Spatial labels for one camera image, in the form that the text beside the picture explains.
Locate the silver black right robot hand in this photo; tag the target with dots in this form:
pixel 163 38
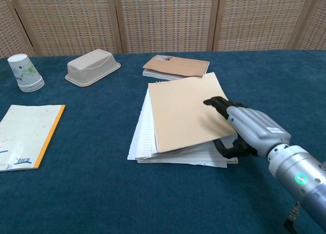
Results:
pixel 254 127

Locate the large tan paper pad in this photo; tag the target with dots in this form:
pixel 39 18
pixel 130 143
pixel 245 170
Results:
pixel 183 116

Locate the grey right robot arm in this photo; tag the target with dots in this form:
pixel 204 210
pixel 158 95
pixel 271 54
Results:
pixel 300 172

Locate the brown spiral notebook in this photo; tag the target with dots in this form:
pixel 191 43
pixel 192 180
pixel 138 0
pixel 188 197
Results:
pixel 178 65

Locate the orange-spined white book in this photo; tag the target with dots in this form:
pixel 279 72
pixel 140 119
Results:
pixel 25 134

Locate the woven wooden folding screen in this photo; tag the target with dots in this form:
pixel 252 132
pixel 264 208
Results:
pixel 163 20

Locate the blue table cloth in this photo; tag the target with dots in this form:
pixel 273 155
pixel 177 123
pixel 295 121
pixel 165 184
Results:
pixel 102 193

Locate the beige plastic container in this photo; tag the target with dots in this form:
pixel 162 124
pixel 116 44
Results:
pixel 89 65

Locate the floral paper cup stack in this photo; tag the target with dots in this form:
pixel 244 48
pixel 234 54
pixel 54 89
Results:
pixel 24 71

